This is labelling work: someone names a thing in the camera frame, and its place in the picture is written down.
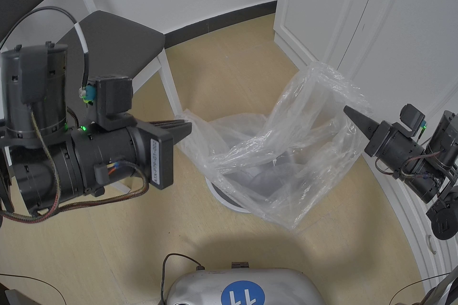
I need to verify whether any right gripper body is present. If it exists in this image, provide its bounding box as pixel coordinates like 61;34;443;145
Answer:
365;121;446;205

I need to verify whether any white trash bin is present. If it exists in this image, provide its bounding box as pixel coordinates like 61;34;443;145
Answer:
205;117;297;214

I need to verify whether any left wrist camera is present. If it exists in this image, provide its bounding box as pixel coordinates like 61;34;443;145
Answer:
79;75;139;131

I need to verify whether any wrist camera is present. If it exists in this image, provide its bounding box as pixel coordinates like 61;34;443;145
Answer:
394;103;427;138
79;75;139;131

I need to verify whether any clear plastic bag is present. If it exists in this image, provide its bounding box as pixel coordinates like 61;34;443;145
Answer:
175;61;373;231

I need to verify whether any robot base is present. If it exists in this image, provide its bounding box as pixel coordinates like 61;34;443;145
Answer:
168;262;326;305

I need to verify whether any grey and white chair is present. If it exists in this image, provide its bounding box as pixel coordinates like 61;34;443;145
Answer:
0;0;187;195

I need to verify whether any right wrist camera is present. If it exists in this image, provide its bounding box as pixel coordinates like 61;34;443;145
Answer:
394;103;427;138

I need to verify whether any white wardrobe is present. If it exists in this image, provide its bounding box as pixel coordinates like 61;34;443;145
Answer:
273;0;458;299

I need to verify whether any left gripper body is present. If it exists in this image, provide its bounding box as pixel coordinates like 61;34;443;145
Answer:
15;126;174;217

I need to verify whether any black cable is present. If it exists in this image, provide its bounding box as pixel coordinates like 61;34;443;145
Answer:
161;254;205;305
0;6;90;90
0;273;65;305
391;269;455;305

